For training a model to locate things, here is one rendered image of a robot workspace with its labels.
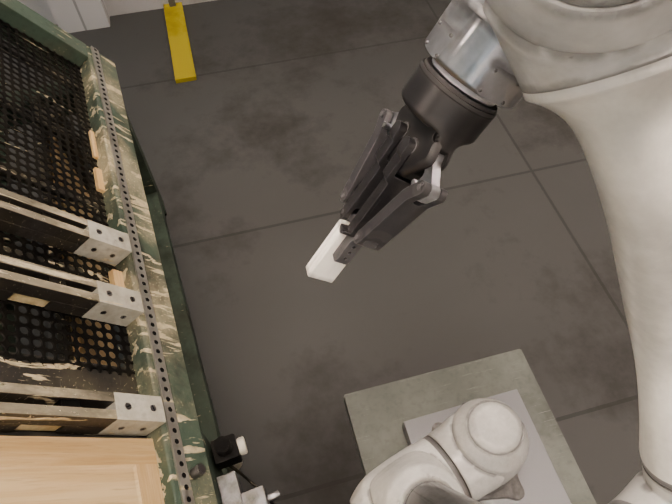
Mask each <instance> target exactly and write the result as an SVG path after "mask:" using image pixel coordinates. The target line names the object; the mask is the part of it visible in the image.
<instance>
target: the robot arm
mask: <svg viewBox="0 0 672 504"><path fill-rule="evenodd" d="M425 47H426V49H427V51H428V53H429V54H430V55H431V56H432V57H427V58H423V60H422V61H421V62H420V64H419V65H418V67H417V68H416V70H415V71H414V73H413V74H412V76H411V77H410V78H409V80H408V81H407V83H406V84H405V86H404V87H403V89H402V98H403V100H404V102H405V104H406V105H404V106H403V107H402V108H401V109H400V111H399V112H393V111H390V110H388V109H386V108H384V109H382V111H381V112H380V115H379V118H378V121H377V124H376V127H375V130H374V132H373V134H372V136H371V138H370V140H369V141H368V143H367V145H366V147H365V149H364V151H363V153H362V155H361V157H360V159H359V160H358V162H357V164H356V166H355V168H354V170H353V172H352V174H351V176H350V177H349V179H348V181H347V183H346V185H345V187H344V189H343V191H342V193H341V195H340V201H342V202H344V206H343V208H342V209H341V212H340V216H341V218H340V219H339V221H338V222H337V223H336V225H335V227H334V228H333V229H332V230H331V232H330V233H329V235H328V236H327V238H326V239H325V240H324V242H323V243H322V245H321V246H320V247H319V249H318V250H317V252H316V253H315V254H314V256H313V257H312V258H311V260H310V261H309V263H308V264H307V265H306V270H307V275H308V277H312V278H316V279H319V280H323V281H327V282H330V283H332V282H333V281H334V280H335V279H336V277H337V276H338V275H339V273H340V272H341V271H342V269H343V268H344V267H345V266H346V265H347V264H348V263H350V261H351V260H352V259H353V257H354V256H355V255H356V254H357V252H358V251H359V250H360V249H361V247H362V246H364V247H367V248H370V249H373V250H376V251H378V250H380V249H381V248H382V247H384V246H385V245H386V244H387V243H388V242H389V241H391V240H392V239H393V238H394V237H395V236H396V235H398V234H399V233H400V232H401V231H402V230H404V229H405V228H406V227H407V226H408V225H409V224H411V223H412V222H413V221H414V220H415V219H417V218H418V217H419V216H420V215H421V214H422V213H424V212H425V211H426V210H427V209H428V208H431V207H434V206H436V205H439V204H441V203H443V202H444V201H445V200H446V199H447V195H448V192H447V190H445V189H443V188H440V177H441V171H443V170H444V169H445V168H446V167H447V165H448V164H449V161H450V159H451V156H452V154H453V153H454V151H455V150H456V148H458V147H460V146H463V145H469V144H472V143H473V142H475V141H476V139H477V138H478V137H479V136H480V134H481V133H482V132H483V131H484V130H485V128H486V127H487V126H488V125H489V123H490V122H491V121H492V120H493V118H494V117H495V116H496V115H497V105H498V106H500V107H503V108H512V107H514V106H515V105H516V104H517V103H518V102H519V101H520V100H521V98H522V97H524V99H525V101H527V102H530V103H533V104H536V105H539V106H542V107H544V108H546V109H548V110H550V111H552V112H554V113H556V114H557V115H559V116H560V117H561V118H562V119H564V120H565V121H566V123H567V124H568V125H569V126H570V128H571V129H572V130H573V132H574V134H575V135H576V137H577V139H578V141H579V143H580V145H581V148H582V150H583V152H584V155H585V157H586V160H587V162H588V165H589V168H590V171H591V173H592V176H593V179H594V182H595V185H596V188H597V191H598V194H599V198H600V201H601V204H602V208H603V211H604V215H605V218H606V222H607V226H608V230H609V234H610V239H611V244H612V249H613V254H614V259H615V264H616V269H617V274H618V280H619V285H620V290H621V295H622V301H623V306H624V311H625V316H626V320H627V325H628V329H629V334H630V339H631V343H632V349H633V354H634V360H635V368H636V376H637V387H638V405H639V452H640V457H641V464H642V471H640V472H639V473H637V474H636V475H635V476H634V478H633V479H632V480H631V481H630V482H629V483H628V485H627V486H626V487H625V488H624V489H623V490H622V491H621V492H620V493H619V494H618V495H617V496H616V497H615V498H614V499H613V500H612V501H611V502H610V503H609V504H672V0H452V1H451V2H450V4H449V5H448V7H447V8H446V10H445V11H444V13H443V14H442V16H441V17H440V19H439V20H438V22H437V23H436V25H435V26H434V28H433V29H432V31H431V32H430V34H429V35H428V37H427V38H426V41H425ZM387 135H388V136H387ZM353 191H354V193H353ZM528 449H529V439H528V434H527V430H526V427H525V425H524V424H523V423H522V421H521V420H520V418H519V417H518V415H517V414H516V413H515V412H514V411H513V410H512V409H511V408H510V406H508V405H507V404H505V403H504V402H501V401H499V400H496V399H491V398H478V399H474V400H470V401H466V402H464V403H463V402H462V406H461V407H460V408H459V409H458V410H457V412H456V413H454V414H452V415H451V416H450V417H449V418H447V419H446V420H445V421H444V422H443V423H440V422H437V423H435V424H434V425H433V426H432V432H430V433H429V434H428V435H427V436H425V437H424V438H422V439H420V440H419V441H417V442H415V443H413V444H411V445H409V446H407V447H406V448H404V449H402V450H401V451H399V452H398V453H396V454H395V455H393V456H391V457H390V458H388V459H387V460H386V461H384V462H383V463H381V464H380V465H379V466H377V467H376V468H375V469H373V470H372V471H371V472H370V473H368V474H367V475H366V476H365V477H364V478H363V479H362V480H361V482H360V483H359V484H358V486H357V487H356V489H355V491H354V492H353V494H352V496H351V498H350V504H482V503H480V502H478V501H477V500H489V499H503V498H506V499H511V500H515V501H519V500H521V499H522V498H523V497H524V495H525V491H524V489H523V487H522V485H521V483H520V481H519V478H518V474H517V473H518V472H519V470H520V469H521V467H522V466H523V464H524V462H525V460H526V458H527V455H528Z"/></svg>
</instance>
